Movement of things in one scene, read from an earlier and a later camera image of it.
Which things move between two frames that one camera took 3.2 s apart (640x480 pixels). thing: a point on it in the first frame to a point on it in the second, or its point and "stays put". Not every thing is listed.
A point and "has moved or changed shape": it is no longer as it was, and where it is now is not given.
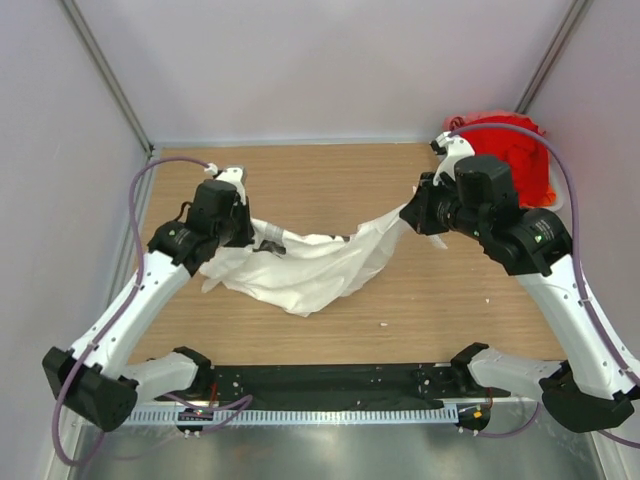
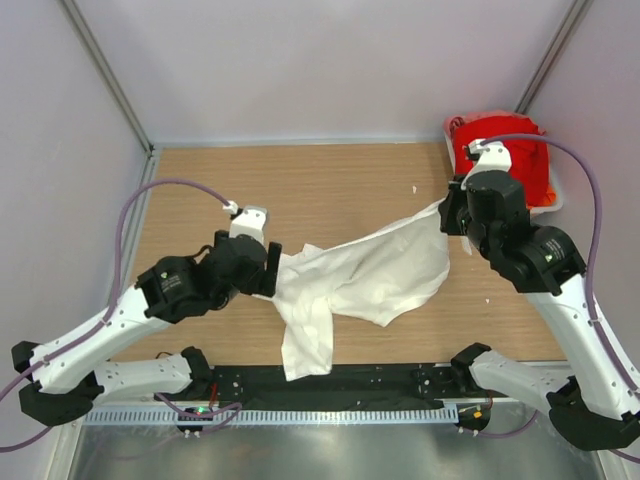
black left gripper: (244, 237) to (264, 281)
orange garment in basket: (547, 202) stays put
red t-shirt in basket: (525, 156) stays put
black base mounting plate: (335, 384) stays put
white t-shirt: (306, 272) has moved or changed shape
